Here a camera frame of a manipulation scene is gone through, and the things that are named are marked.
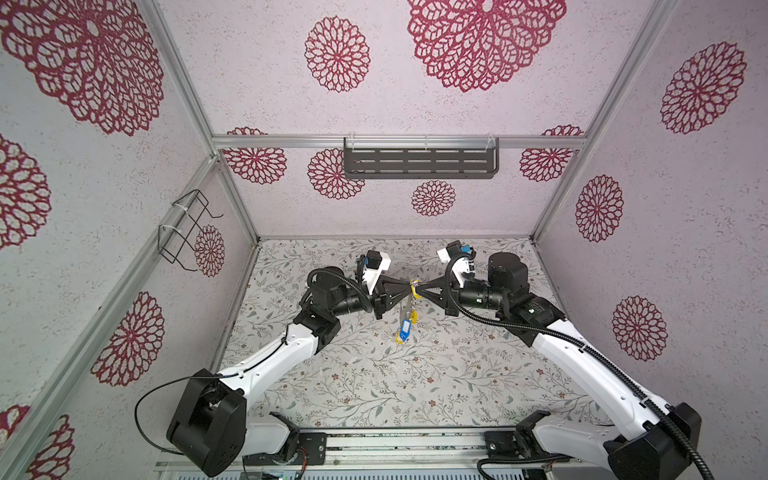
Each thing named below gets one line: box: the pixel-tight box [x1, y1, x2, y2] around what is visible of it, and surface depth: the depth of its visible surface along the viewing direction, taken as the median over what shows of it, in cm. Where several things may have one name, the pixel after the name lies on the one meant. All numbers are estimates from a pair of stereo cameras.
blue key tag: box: [400, 319, 412, 341], surface depth 73 cm
